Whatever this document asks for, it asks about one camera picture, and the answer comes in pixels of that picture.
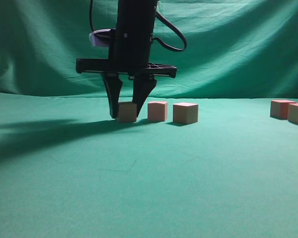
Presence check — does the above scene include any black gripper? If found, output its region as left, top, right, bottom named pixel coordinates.
left=75, top=29, right=177, bottom=119

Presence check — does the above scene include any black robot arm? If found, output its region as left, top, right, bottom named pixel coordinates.
left=75, top=0, right=177, bottom=119

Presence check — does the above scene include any green cloth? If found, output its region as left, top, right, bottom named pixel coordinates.
left=0, top=0, right=298, bottom=238

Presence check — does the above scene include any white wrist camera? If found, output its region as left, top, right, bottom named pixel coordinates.
left=89, top=29, right=111, bottom=48

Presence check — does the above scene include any black cable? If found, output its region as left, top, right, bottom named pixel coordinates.
left=89, top=0, right=187, bottom=53

